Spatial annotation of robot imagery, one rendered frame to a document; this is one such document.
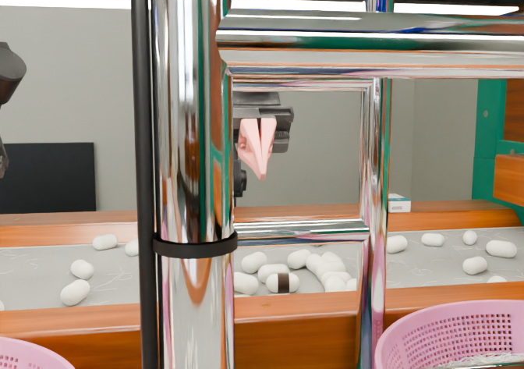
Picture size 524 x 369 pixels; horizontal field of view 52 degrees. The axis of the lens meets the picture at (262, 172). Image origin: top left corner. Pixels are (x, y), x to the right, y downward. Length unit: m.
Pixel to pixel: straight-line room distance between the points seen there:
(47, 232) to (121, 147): 1.87
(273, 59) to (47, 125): 2.57
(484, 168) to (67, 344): 0.80
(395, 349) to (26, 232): 0.57
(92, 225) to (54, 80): 1.92
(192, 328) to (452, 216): 0.78
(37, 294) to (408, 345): 0.38
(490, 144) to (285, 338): 0.67
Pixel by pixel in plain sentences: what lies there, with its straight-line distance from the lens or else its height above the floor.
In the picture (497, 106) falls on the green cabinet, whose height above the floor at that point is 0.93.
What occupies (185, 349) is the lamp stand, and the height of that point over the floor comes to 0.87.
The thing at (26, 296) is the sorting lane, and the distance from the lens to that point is 0.63.
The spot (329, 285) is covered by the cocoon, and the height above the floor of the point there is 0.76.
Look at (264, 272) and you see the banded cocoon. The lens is 0.60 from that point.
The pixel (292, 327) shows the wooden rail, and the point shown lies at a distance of 0.47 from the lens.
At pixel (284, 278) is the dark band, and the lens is 0.58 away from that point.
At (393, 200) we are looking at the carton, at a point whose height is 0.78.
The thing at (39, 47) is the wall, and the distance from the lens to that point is 2.72.
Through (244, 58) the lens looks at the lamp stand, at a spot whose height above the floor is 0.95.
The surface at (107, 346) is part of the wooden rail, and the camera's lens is 0.46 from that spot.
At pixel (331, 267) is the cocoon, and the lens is 0.61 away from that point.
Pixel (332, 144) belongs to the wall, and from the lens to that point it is 2.82.
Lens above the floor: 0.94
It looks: 8 degrees down
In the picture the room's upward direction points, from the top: straight up
